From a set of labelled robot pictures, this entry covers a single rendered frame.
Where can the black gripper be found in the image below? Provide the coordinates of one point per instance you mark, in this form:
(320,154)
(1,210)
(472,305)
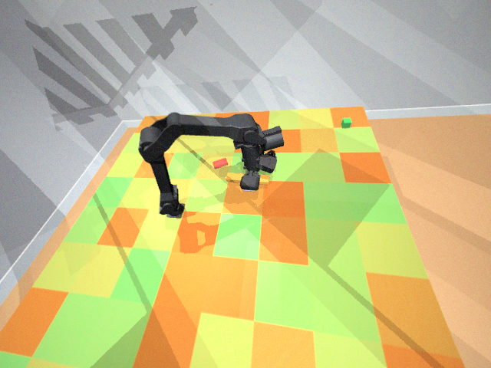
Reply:
(250,181)

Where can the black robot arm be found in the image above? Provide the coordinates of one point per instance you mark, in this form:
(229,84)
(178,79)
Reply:
(246,134)

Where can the pink flat bar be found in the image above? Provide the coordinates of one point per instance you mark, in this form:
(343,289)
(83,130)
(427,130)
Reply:
(220,163)

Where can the green cube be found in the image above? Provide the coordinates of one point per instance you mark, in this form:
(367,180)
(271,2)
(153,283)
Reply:
(346,122)

